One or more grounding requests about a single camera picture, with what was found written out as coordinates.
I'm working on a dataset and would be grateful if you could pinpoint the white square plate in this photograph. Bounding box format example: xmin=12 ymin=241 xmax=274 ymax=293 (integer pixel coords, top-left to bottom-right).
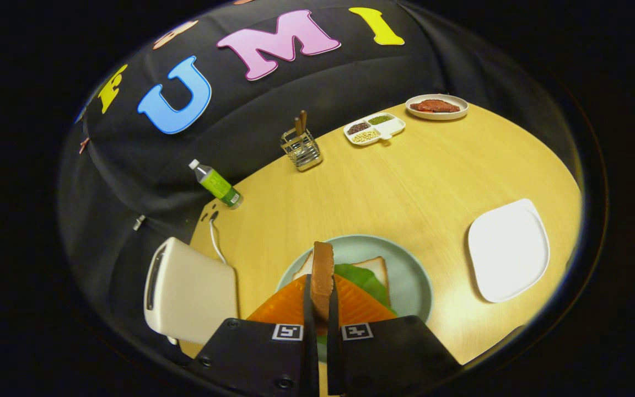
xmin=467 ymin=198 xmax=550 ymax=303

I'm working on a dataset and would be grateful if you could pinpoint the toasted bread slice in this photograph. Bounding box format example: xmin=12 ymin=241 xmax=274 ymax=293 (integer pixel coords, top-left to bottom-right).
xmin=311 ymin=241 xmax=335 ymax=323

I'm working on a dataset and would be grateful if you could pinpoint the green lettuce leaf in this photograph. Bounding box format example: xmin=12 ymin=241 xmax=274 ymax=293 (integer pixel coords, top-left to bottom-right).
xmin=334 ymin=264 xmax=396 ymax=316

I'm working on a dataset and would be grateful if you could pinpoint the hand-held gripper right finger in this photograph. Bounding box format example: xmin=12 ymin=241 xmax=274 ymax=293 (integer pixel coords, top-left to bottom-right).
xmin=326 ymin=274 xmax=464 ymax=397

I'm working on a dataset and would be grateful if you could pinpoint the black backdrop cloth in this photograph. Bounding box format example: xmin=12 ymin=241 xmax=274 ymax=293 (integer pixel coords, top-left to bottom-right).
xmin=58 ymin=0 xmax=577 ymax=309

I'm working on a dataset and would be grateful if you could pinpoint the white divided bean dish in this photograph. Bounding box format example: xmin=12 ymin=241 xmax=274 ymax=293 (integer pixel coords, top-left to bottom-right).
xmin=343 ymin=112 xmax=406 ymax=146

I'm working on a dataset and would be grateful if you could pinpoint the wire mesh utensil holder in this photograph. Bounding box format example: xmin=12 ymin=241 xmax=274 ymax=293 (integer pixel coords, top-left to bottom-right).
xmin=280 ymin=128 xmax=324 ymax=173

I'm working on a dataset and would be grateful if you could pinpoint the white toaster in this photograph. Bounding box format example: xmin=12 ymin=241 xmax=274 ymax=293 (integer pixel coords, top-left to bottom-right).
xmin=144 ymin=237 xmax=239 ymax=345

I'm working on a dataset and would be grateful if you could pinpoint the white toaster cable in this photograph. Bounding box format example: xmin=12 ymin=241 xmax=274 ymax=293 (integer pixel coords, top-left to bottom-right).
xmin=207 ymin=212 xmax=229 ymax=265

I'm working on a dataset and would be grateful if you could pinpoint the white round meat plate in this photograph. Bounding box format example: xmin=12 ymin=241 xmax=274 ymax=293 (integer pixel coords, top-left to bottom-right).
xmin=405 ymin=94 xmax=469 ymax=121

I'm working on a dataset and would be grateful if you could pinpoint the pale green round plate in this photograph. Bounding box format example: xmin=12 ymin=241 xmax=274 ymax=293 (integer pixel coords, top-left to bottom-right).
xmin=276 ymin=234 xmax=434 ymax=362

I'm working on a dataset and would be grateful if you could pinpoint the white bread slice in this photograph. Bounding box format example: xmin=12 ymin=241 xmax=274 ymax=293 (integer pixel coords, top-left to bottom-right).
xmin=293 ymin=251 xmax=390 ymax=309

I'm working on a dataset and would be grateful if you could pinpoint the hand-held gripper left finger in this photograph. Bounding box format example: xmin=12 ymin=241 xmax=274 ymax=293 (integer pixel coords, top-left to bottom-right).
xmin=185 ymin=274 xmax=321 ymax=397

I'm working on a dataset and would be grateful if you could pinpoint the red meat slice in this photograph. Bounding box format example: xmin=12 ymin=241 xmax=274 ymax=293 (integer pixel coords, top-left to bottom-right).
xmin=410 ymin=99 xmax=460 ymax=114

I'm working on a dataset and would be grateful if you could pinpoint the green label drink bottle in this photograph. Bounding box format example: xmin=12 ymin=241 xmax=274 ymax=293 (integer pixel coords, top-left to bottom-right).
xmin=189 ymin=159 xmax=244 ymax=210

